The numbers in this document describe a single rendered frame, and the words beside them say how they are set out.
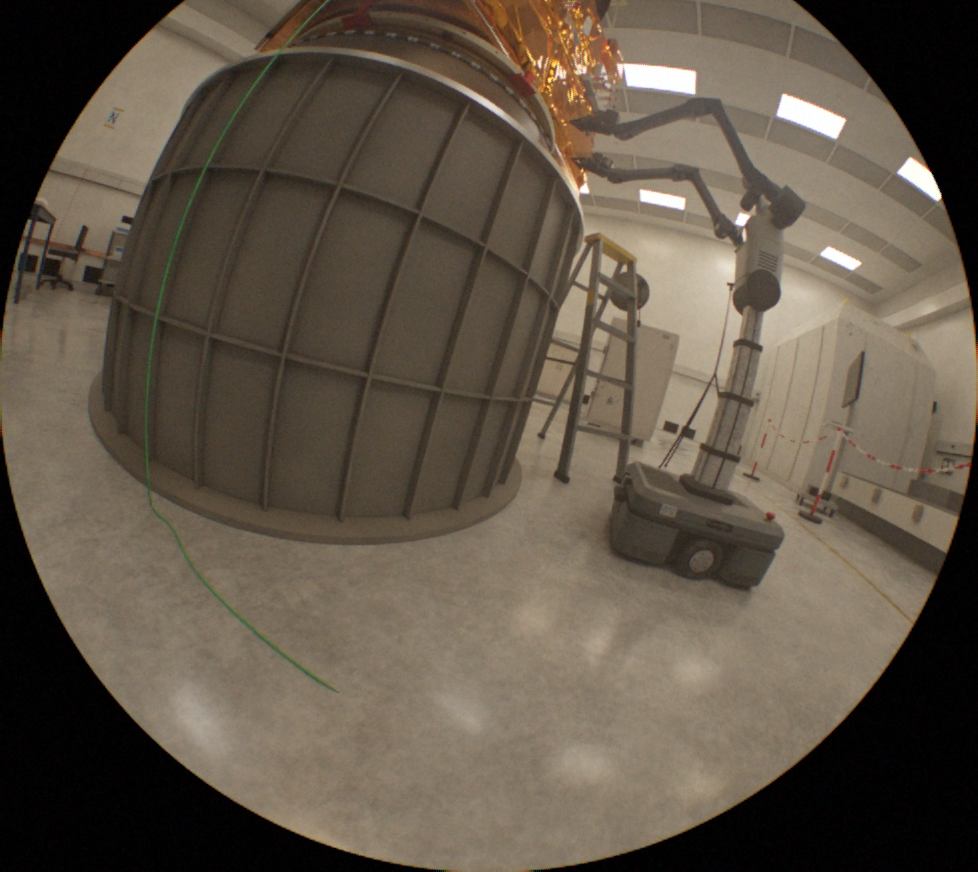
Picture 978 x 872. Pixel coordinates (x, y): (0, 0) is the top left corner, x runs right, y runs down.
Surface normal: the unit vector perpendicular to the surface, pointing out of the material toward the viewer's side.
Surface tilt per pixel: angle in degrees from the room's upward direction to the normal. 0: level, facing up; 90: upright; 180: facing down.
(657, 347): 90
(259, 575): 0
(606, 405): 90
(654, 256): 90
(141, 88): 90
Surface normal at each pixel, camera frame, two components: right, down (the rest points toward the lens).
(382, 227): 0.48, 0.21
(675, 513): -0.34, -0.04
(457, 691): 0.29, -0.96
